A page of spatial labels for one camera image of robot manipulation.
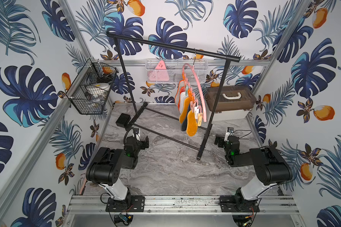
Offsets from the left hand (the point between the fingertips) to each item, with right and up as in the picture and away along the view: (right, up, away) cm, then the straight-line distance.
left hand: (139, 134), depth 94 cm
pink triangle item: (+14, +39, -4) cm, 42 cm away
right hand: (+58, -1, +2) cm, 58 cm away
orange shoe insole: (+32, +7, -20) cm, 38 cm away
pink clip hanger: (+40, +36, +16) cm, 56 cm away
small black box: (-15, +9, +13) cm, 22 cm away
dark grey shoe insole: (+29, +7, -11) cm, 31 cm away
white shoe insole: (+28, +23, -13) cm, 39 cm away
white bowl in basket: (-20, +27, -15) cm, 37 cm away
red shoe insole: (+27, +28, -11) cm, 40 cm away
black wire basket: (-31, +41, -2) cm, 51 cm away
